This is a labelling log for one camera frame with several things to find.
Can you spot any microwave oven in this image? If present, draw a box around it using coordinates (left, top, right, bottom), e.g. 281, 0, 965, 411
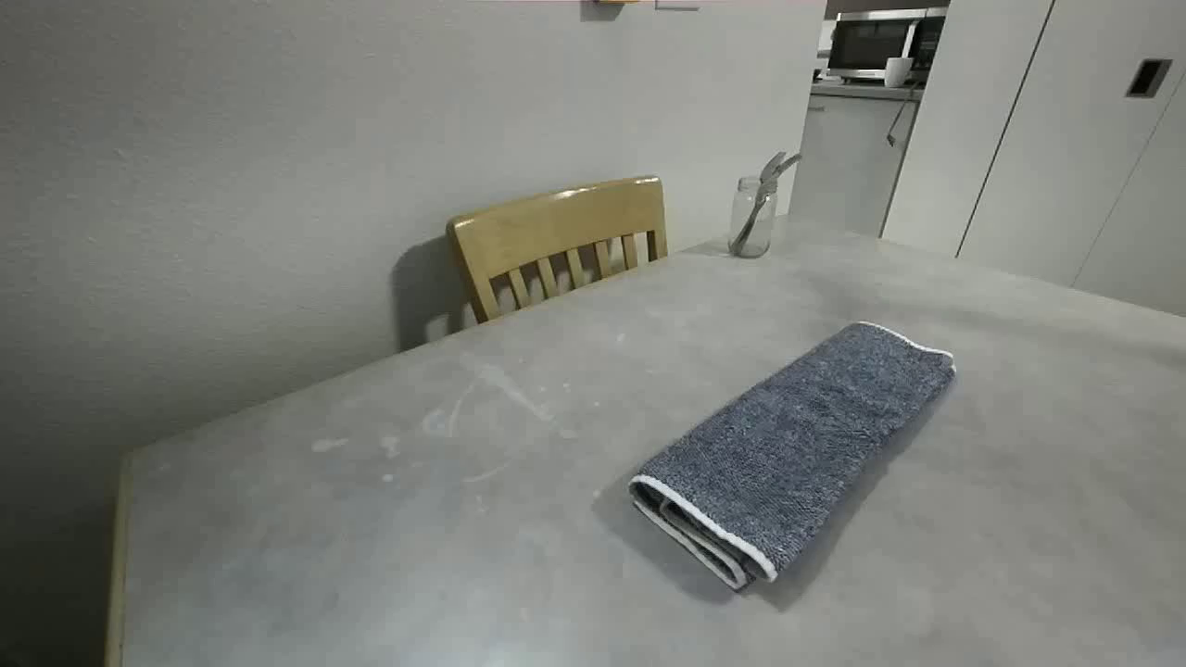
821, 5, 947, 89

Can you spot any black recessed cabinet handle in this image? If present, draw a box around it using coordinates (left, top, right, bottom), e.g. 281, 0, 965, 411
1122, 56, 1173, 98

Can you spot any tall white cabinet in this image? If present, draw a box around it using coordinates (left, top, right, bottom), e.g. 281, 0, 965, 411
878, 0, 1186, 317

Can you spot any grey towel with white trim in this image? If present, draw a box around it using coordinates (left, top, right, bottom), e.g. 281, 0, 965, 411
625, 317, 960, 592

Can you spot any clear glass jar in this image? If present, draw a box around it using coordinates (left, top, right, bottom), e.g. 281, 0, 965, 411
725, 175, 783, 263

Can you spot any white kitchen counter cabinet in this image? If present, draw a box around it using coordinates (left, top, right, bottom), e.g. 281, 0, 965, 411
790, 79, 928, 240

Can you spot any wooden slat-back chair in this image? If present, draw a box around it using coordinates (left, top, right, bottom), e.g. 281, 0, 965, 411
443, 171, 671, 326

